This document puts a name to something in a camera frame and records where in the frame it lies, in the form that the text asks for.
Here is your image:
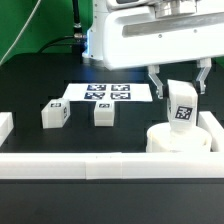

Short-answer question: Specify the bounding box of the white marker sheet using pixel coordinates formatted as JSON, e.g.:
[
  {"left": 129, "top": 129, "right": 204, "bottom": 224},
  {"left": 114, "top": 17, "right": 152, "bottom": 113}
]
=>
[{"left": 63, "top": 83, "right": 152, "bottom": 102}]

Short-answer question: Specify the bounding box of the white round stool seat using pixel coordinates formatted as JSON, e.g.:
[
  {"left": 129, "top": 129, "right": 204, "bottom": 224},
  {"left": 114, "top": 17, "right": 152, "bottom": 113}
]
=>
[{"left": 146, "top": 122, "right": 212, "bottom": 153}]

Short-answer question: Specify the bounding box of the grey thin cable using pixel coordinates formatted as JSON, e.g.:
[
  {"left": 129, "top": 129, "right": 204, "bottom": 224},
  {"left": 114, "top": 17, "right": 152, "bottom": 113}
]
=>
[{"left": 0, "top": 0, "right": 43, "bottom": 66}]

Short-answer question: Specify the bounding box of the white left fence wall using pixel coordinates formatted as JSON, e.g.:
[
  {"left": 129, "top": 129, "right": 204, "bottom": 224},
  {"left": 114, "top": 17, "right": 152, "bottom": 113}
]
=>
[{"left": 0, "top": 112, "right": 14, "bottom": 147}]

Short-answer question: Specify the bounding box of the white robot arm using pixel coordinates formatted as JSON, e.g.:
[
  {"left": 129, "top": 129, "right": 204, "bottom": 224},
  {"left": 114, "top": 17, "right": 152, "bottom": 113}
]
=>
[{"left": 83, "top": 0, "right": 224, "bottom": 98}]

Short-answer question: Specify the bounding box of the white fence wall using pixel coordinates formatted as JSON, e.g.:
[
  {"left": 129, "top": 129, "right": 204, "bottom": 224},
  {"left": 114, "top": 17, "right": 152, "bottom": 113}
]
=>
[
  {"left": 198, "top": 111, "right": 224, "bottom": 153},
  {"left": 0, "top": 112, "right": 14, "bottom": 147},
  {"left": 0, "top": 152, "right": 224, "bottom": 180}
]

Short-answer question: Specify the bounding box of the white front fence wall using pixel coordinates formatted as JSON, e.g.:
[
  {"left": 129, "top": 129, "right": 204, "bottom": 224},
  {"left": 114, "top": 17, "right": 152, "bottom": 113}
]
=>
[{"left": 0, "top": 152, "right": 224, "bottom": 180}]

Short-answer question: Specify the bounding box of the black cable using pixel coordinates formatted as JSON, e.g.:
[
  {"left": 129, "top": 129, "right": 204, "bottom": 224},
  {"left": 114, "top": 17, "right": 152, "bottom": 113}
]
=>
[{"left": 38, "top": 0, "right": 88, "bottom": 54}]

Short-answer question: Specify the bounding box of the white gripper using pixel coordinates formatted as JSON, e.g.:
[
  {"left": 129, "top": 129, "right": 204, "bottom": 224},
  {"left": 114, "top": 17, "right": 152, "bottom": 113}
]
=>
[{"left": 103, "top": 4, "right": 224, "bottom": 99}]

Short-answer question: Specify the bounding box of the white right fence wall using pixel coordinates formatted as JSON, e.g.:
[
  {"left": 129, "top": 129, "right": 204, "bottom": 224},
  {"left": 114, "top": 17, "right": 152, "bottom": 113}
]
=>
[{"left": 198, "top": 111, "right": 224, "bottom": 153}]

